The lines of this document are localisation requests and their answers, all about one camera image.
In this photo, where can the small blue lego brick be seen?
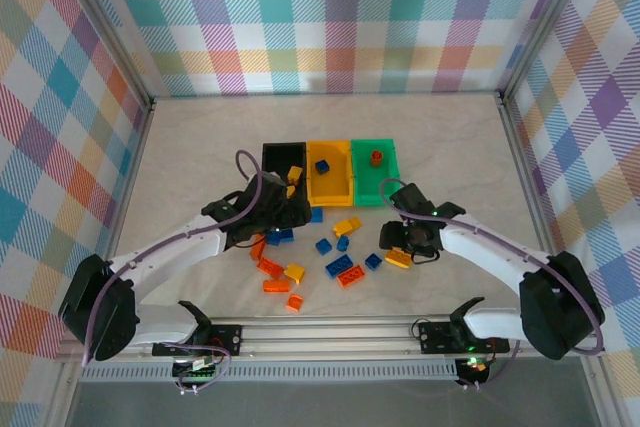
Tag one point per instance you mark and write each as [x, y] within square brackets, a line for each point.
[323, 245]
[274, 239]
[373, 260]
[286, 235]
[316, 214]
[322, 166]
[343, 243]

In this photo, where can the small yellow lego brick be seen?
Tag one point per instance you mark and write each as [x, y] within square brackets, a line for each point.
[295, 272]
[295, 174]
[342, 229]
[354, 222]
[290, 191]

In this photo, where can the long yellow lego brick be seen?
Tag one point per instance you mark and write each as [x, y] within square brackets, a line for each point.
[398, 258]

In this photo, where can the yellow plastic bin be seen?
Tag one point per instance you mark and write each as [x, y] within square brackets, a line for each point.
[330, 189]

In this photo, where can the black plastic bin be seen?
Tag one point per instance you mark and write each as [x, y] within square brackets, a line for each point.
[277, 159]

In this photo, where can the green plastic bin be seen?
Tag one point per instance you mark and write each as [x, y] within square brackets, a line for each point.
[375, 184]

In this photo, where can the long orange lego brick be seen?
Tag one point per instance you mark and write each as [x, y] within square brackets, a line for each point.
[258, 248]
[351, 275]
[276, 286]
[270, 267]

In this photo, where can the small orange lego brick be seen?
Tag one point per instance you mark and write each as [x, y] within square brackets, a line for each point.
[376, 158]
[295, 302]

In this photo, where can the long blue lego brick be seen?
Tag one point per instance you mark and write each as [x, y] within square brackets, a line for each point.
[340, 265]

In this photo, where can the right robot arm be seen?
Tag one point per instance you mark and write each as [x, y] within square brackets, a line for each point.
[490, 252]

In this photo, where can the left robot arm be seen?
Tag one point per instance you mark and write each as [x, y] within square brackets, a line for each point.
[165, 252]

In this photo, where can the black controller board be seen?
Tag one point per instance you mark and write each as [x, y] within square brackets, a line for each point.
[197, 374]
[475, 367]

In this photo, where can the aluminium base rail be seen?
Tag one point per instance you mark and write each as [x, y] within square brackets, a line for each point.
[325, 334]

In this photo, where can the aluminium table edge rail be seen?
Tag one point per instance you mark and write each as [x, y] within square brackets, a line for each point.
[531, 197]
[128, 197]

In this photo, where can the aluminium frame post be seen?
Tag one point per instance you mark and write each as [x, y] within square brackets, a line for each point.
[112, 29]
[544, 22]

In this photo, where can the aluminium frame beam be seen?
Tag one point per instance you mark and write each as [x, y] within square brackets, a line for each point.
[62, 397]
[601, 397]

